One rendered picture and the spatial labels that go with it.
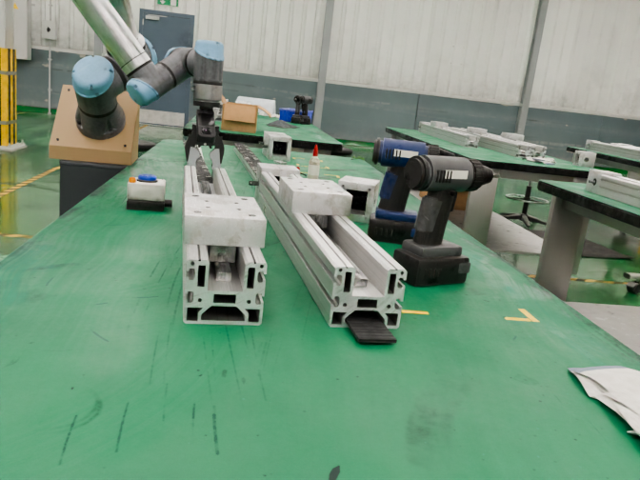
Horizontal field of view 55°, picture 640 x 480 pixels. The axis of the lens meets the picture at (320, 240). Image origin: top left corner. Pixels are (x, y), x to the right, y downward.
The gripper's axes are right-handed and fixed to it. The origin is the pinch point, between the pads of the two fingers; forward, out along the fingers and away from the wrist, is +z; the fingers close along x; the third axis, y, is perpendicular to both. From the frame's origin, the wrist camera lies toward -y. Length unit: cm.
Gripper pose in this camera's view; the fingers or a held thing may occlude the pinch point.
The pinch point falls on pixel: (203, 177)
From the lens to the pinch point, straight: 170.8
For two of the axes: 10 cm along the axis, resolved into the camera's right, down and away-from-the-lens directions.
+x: -9.7, -0.4, -2.2
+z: -1.0, 9.7, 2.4
